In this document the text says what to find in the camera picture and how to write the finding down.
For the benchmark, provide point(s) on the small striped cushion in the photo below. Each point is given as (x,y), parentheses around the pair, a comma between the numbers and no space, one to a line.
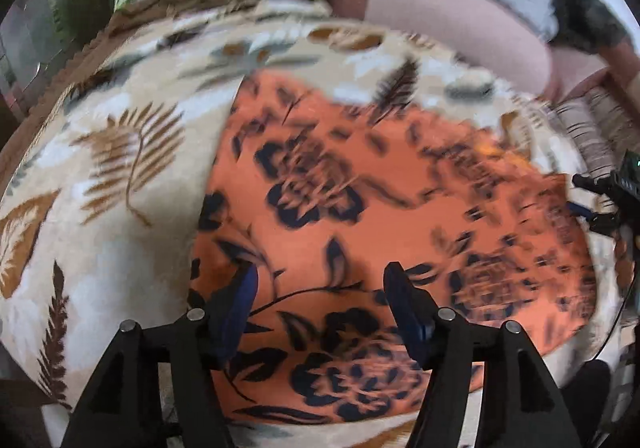
(600,122)

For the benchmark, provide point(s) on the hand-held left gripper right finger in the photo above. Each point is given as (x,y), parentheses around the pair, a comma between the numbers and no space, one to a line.
(407,313)

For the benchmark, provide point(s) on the leaf print blanket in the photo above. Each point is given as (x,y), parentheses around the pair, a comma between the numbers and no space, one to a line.
(125,177)

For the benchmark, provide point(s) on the wooden glass door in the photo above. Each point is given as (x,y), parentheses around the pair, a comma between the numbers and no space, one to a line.
(45,27)

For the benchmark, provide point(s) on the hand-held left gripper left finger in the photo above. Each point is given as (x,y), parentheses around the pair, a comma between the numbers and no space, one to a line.
(242,303)

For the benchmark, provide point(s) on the orange floral shirt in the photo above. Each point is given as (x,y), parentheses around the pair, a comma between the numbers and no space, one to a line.
(400,208)

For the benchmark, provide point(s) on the black furry cloth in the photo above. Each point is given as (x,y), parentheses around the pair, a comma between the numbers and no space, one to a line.
(590,17)

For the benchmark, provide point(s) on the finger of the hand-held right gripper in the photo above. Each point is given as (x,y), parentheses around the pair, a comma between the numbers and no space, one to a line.
(585,213)
(595,185)

